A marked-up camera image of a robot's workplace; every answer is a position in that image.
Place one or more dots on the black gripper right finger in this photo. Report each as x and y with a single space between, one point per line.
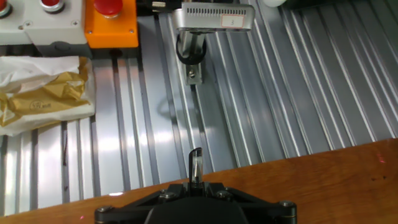
216 189

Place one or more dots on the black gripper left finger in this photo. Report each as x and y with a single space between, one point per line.
175 189

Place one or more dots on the orange box with red button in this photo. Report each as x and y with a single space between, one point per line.
112 31

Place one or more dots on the white round object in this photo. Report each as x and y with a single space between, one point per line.
273 2

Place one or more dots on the silver depth camera with label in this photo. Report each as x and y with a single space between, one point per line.
205 20

